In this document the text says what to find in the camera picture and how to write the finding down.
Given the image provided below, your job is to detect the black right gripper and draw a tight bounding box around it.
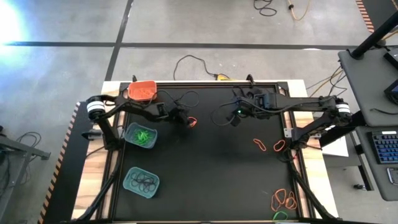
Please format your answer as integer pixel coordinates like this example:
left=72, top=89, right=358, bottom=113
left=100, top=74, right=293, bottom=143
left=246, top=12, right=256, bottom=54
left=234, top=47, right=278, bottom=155
left=230, top=95, right=259, bottom=127

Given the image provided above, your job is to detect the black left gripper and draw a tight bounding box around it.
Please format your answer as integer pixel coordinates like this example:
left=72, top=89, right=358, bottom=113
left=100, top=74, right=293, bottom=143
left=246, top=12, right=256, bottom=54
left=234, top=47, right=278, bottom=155
left=167, top=105, right=193, bottom=128

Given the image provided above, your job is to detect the teal plastic basket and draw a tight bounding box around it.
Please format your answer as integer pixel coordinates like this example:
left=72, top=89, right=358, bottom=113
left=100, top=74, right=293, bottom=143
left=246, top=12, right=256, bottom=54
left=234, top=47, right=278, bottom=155
left=123, top=166, right=160, bottom=199

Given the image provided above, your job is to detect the large orange rubber band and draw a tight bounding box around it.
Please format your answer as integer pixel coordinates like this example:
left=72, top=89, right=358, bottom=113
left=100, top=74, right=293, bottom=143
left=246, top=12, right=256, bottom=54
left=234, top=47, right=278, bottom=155
left=270, top=188, right=287, bottom=212

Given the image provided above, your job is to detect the small orange rubber band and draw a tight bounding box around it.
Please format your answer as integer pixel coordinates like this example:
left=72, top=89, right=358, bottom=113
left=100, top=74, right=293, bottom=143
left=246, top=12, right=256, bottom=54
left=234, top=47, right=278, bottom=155
left=285, top=190, right=299, bottom=210

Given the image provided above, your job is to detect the blue-grey plastic basket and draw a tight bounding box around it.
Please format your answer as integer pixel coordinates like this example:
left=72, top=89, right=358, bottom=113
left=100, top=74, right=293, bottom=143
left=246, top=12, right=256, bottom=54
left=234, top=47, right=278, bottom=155
left=124, top=122, right=158, bottom=149

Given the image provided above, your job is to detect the orange plastic basket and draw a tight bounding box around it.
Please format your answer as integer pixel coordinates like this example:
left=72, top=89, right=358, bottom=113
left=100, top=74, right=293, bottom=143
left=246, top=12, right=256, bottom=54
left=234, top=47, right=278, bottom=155
left=127, top=80, right=158, bottom=103

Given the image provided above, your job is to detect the black table mat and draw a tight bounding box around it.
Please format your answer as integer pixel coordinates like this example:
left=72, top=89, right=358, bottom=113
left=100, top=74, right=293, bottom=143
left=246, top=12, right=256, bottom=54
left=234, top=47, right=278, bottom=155
left=113, top=85, right=301, bottom=222

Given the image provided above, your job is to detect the white paper sheet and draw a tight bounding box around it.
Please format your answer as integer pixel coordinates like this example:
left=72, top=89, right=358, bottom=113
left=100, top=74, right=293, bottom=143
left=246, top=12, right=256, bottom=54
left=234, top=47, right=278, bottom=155
left=320, top=133, right=349, bottom=158

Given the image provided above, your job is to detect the black desk brace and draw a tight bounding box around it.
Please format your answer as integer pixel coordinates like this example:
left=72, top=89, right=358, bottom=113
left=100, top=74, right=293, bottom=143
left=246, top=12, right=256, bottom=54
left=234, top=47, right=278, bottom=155
left=318, top=111, right=367, bottom=149

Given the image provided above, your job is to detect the black floor mat striped edge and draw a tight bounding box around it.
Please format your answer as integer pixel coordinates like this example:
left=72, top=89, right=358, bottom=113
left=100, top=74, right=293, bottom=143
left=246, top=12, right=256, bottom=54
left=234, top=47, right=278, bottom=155
left=37, top=101, right=100, bottom=224
left=355, top=0, right=398, bottom=34

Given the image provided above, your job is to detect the black desk leg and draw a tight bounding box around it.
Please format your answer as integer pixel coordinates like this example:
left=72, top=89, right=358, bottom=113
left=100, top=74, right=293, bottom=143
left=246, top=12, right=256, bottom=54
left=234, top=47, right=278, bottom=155
left=357, top=146, right=374, bottom=191

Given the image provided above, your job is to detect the backlit keyboard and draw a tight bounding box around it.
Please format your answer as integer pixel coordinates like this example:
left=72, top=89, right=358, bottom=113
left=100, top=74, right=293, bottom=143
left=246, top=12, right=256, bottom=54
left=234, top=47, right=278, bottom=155
left=371, top=130, right=398, bottom=165

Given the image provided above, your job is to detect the grey keyboard desk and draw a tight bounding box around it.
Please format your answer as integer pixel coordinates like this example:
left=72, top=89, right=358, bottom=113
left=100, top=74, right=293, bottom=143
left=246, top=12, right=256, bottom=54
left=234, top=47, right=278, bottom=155
left=355, top=126, right=398, bottom=202

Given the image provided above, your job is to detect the dark tablet screen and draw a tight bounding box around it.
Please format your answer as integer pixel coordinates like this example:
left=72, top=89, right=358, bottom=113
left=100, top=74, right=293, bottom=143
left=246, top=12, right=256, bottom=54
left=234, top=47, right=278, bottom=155
left=384, top=79, right=398, bottom=105

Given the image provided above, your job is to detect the black pole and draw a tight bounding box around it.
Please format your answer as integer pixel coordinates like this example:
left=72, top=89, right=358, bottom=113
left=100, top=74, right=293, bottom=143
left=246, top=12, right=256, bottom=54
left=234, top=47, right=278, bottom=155
left=350, top=11, right=398, bottom=60

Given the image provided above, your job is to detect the dark handheld device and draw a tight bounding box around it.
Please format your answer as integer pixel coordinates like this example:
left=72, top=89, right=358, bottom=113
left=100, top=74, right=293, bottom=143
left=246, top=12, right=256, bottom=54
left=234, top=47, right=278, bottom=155
left=387, top=167, right=398, bottom=187

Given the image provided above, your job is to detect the black desk device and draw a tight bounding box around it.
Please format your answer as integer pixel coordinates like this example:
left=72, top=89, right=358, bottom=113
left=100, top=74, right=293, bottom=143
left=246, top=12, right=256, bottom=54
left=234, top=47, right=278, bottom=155
left=383, top=49, right=398, bottom=71

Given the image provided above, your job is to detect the grey metal stand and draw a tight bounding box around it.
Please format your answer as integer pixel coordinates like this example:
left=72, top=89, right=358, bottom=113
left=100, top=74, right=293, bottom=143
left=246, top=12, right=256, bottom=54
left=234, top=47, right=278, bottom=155
left=0, top=124, right=51, bottom=206

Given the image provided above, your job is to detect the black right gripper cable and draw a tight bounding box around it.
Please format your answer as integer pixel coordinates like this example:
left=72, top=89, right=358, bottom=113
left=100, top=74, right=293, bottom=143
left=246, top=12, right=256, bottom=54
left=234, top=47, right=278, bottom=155
left=210, top=101, right=241, bottom=127

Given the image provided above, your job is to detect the black aluminium table frame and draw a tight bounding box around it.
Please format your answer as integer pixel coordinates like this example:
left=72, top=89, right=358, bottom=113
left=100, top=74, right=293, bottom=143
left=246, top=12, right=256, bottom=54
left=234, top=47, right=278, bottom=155
left=71, top=80, right=338, bottom=224

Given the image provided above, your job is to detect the thin yellow cable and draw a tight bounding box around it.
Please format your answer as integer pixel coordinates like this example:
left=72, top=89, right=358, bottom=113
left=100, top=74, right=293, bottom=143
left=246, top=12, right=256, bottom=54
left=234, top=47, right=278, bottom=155
left=307, top=67, right=345, bottom=100

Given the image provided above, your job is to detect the thin black cable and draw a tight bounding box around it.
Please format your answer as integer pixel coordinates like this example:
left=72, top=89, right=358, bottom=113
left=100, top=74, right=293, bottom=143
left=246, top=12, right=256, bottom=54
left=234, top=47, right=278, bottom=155
left=310, top=71, right=354, bottom=100

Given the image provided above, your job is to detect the black coiled floor cable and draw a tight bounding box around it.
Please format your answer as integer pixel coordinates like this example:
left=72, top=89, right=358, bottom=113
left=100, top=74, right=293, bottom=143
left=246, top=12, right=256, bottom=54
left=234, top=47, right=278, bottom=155
left=252, top=0, right=278, bottom=17

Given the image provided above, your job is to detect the yellow floor cable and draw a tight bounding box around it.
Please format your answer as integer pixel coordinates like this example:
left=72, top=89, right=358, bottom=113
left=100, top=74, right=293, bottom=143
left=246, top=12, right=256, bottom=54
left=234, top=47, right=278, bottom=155
left=286, top=0, right=311, bottom=21

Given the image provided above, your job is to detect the black cable on desk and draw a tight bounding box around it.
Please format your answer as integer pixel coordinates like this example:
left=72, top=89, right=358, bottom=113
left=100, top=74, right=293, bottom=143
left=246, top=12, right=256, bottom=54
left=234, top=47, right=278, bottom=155
left=369, top=108, right=398, bottom=115

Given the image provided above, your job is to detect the grey floor cable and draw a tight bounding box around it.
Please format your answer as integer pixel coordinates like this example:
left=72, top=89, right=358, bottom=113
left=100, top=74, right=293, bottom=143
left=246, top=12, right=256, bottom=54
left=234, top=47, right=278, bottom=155
left=15, top=131, right=43, bottom=150

